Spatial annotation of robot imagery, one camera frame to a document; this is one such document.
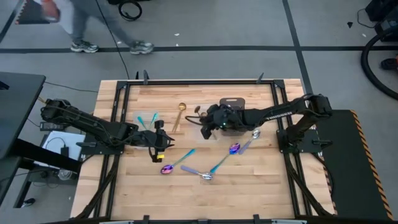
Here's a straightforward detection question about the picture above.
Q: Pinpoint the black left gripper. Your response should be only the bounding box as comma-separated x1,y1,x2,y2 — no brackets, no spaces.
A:
138,120,175,150

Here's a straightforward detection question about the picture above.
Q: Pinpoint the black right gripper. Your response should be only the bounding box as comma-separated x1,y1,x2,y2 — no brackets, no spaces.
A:
200,105,245,140

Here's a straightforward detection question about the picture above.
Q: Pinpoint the dark grey plastic bin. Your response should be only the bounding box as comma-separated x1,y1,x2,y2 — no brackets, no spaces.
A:
219,97,247,137

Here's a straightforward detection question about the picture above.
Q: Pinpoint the white sheet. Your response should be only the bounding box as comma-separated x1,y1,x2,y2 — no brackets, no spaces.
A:
42,130,86,167

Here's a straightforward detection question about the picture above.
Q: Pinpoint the clear round cup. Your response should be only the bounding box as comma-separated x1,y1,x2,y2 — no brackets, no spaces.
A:
57,169,73,181

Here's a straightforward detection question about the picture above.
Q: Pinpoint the black power brick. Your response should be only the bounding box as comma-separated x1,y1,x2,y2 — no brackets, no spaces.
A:
39,121,65,131

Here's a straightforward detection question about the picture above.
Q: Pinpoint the person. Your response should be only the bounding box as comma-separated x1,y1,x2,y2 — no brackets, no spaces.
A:
40,0,155,56

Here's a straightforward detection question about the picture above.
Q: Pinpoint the black platform hazard stripe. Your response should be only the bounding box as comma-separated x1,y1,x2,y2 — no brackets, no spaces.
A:
312,108,394,221

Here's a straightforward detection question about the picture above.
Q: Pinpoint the dark grey desk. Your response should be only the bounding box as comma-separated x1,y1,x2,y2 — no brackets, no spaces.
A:
0,72,82,208

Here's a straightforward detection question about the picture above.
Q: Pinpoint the black mat striped edge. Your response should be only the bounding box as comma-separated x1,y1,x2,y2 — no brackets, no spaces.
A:
15,0,57,25

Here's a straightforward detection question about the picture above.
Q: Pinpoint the black rounded object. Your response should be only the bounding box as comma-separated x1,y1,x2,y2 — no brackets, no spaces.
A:
381,55,398,71

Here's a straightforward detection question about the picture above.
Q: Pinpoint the black floor equipment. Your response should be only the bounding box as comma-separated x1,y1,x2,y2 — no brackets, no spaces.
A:
365,0,398,43

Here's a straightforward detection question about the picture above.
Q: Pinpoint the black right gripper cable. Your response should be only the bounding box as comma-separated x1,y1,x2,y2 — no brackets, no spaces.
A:
185,114,208,126

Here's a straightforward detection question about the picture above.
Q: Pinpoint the black aluminium rig frame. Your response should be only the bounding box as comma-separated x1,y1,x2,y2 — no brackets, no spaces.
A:
70,79,336,224

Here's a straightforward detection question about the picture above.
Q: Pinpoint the long black floor cable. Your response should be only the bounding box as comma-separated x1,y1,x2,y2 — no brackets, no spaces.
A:
95,0,131,80

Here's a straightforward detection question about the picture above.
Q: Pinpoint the thin black cable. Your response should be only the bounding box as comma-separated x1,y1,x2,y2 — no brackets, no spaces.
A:
44,81,100,93

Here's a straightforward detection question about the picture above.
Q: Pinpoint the coiled black cable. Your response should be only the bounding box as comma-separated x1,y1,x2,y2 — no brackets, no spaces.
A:
118,1,143,22

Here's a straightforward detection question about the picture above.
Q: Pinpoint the thick black hose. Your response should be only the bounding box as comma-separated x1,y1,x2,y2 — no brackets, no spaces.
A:
360,26,398,101

